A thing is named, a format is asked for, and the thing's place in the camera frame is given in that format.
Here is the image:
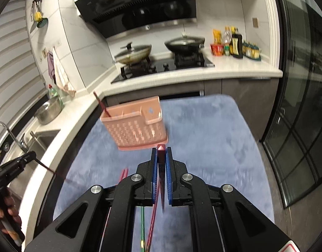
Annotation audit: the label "maroon chopstick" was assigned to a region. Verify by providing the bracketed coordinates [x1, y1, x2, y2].
[156, 144, 166, 213]
[146, 185, 160, 252]

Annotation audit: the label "bright red chopstick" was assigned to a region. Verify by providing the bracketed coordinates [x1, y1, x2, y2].
[103, 168, 128, 237]
[119, 168, 128, 182]

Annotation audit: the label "dark red chopstick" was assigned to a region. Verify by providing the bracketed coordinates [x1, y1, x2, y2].
[34, 158, 77, 185]
[93, 92, 111, 117]

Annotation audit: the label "green chopstick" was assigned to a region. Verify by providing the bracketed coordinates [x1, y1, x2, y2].
[140, 206, 145, 252]

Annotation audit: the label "chrome kitchen faucet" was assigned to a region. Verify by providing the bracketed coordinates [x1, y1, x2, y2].
[0, 121, 29, 161]

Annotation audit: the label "person's left hand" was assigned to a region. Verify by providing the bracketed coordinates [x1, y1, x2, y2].
[0, 187, 23, 238]

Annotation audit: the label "pink perforated utensil basket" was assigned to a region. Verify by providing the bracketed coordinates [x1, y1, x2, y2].
[100, 96, 168, 151]

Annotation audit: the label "grey-blue plush mat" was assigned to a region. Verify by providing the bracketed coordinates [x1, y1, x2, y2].
[54, 95, 274, 219]

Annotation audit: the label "stainless steel sink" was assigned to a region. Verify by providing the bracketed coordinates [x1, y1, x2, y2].
[8, 129, 62, 171]

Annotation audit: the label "stainless steel bowl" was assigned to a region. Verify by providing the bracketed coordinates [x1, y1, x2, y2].
[34, 96, 63, 125]

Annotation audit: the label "window blinds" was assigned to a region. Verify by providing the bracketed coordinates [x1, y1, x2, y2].
[0, 0, 46, 128]

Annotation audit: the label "green dish soap bottle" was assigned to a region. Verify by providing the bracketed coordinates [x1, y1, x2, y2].
[48, 84, 64, 107]

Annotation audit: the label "black gas stove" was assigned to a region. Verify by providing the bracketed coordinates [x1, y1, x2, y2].
[111, 53, 215, 84]

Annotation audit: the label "white hanging towel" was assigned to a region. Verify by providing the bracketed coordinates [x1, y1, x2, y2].
[52, 48, 76, 98]

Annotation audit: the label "left wok with lid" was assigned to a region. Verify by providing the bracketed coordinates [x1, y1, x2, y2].
[114, 42, 152, 65]

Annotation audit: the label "right black wok with lid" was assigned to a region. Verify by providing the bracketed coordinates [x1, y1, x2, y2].
[164, 34, 206, 54]

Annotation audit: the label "red seasoning tub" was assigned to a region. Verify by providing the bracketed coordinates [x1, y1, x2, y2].
[210, 44, 224, 56]

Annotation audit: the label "purple hanging cloth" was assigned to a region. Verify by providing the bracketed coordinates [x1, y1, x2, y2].
[47, 51, 56, 84]

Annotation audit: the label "black-framed glass door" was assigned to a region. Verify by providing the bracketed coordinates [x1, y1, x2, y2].
[262, 0, 322, 207]

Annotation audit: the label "dark soy sauce bottle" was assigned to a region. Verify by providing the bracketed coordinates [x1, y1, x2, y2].
[232, 33, 243, 59]

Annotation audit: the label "yellow seasoning packet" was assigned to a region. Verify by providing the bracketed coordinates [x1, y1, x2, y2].
[213, 29, 222, 44]

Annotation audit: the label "seasoning jar rack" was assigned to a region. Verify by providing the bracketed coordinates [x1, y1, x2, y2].
[242, 41, 261, 61]

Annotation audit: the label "clear plastic bottle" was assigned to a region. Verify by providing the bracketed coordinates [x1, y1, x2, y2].
[223, 28, 232, 56]

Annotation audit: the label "hanging green dish brush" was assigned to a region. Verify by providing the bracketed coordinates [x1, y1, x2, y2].
[31, 0, 48, 29]

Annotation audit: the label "black range hood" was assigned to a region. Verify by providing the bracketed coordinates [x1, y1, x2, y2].
[75, 0, 196, 38]

